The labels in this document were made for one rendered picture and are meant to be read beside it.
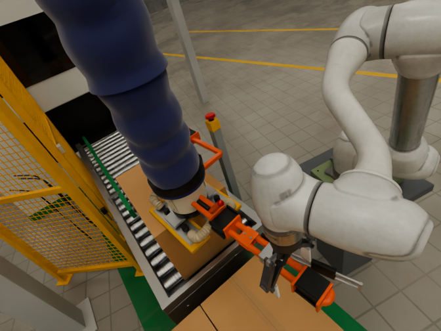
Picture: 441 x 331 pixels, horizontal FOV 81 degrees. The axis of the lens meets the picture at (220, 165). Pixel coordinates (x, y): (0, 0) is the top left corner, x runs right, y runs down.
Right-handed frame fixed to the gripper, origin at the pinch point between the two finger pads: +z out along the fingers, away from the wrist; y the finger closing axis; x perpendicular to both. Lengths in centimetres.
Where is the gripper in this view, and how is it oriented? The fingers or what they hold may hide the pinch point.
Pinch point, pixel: (291, 274)
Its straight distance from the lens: 80.4
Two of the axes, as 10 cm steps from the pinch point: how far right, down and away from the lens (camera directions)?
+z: 2.5, 7.5, 6.2
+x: 6.2, 3.6, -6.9
